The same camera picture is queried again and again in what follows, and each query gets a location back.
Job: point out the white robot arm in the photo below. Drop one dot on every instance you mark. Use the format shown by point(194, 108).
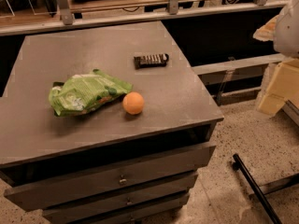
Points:
point(286, 35)

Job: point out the black metal rod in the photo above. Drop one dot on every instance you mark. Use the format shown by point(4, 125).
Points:
point(239, 165)

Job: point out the dark chocolate rxbar wrapper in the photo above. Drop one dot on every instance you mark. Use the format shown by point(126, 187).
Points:
point(153, 60)

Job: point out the grey drawer cabinet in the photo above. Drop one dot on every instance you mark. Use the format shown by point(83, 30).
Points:
point(106, 167)

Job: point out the green snack bag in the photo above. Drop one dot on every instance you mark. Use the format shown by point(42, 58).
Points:
point(82, 94)

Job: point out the grey metal railing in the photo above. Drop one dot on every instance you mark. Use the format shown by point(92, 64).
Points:
point(72, 15)

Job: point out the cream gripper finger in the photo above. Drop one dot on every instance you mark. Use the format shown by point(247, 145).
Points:
point(266, 32)
point(280, 83)

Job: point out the orange ball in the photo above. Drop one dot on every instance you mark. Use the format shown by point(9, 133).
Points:
point(133, 103)

